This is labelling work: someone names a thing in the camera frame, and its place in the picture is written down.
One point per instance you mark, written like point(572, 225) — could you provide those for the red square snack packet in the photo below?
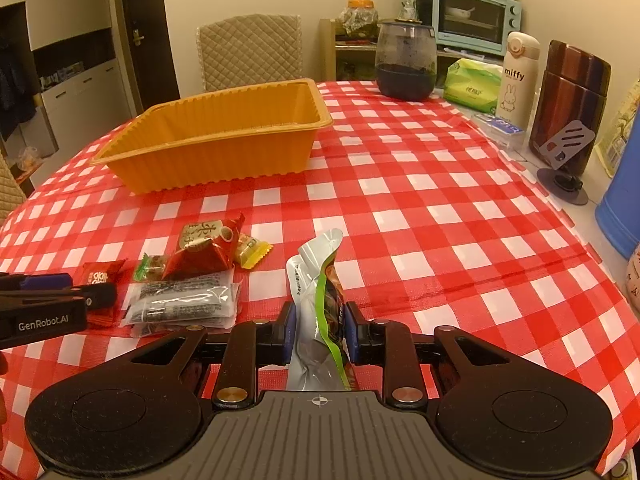
point(100, 272)

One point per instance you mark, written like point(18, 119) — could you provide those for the grey phone stand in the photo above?
point(564, 154)

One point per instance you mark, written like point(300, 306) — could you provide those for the orange lid snack jar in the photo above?
point(360, 20)

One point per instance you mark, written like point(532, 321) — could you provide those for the sunflower print bag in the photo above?
point(612, 143)

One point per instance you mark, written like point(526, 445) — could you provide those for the brown metal thermos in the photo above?
point(574, 86)

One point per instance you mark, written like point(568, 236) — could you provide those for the beige quilted side chair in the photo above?
point(11, 195)

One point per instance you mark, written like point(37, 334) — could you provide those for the blue white small box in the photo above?
point(499, 130)

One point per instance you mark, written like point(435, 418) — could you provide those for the white storage cabinet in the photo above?
point(69, 54)

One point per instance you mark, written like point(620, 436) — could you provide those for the white miffy bottle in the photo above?
point(518, 81)

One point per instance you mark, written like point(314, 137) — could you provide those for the green tissue pack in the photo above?
point(473, 84)

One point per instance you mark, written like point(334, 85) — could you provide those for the red white checkered tablecloth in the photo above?
point(438, 229)

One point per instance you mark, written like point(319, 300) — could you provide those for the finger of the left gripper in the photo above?
point(97, 296)
point(35, 281)

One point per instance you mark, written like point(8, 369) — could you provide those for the blue plastic container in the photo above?
point(618, 214)

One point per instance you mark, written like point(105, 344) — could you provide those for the silver green snack pouch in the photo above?
point(319, 361)

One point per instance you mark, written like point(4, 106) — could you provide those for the yellow candy wrapper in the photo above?
point(249, 251)

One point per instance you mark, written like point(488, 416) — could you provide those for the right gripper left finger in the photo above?
point(245, 350)

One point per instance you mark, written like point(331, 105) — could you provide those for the dark wooden door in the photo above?
point(149, 45)

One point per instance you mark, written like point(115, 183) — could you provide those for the red gold triangular snack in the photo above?
point(204, 247)

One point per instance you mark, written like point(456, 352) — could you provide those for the dark glass jar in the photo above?
point(406, 60)

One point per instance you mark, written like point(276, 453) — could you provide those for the wooden side shelf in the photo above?
point(344, 59)

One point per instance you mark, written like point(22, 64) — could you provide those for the light blue toaster oven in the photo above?
point(476, 25)

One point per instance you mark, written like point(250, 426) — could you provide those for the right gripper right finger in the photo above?
point(399, 353)

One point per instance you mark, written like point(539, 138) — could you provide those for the orange plastic tray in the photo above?
point(245, 132)

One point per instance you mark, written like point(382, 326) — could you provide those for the green candy wrapper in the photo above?
point(150, 269)

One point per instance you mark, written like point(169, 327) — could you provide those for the clear grey snack packet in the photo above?
point(211, 301)

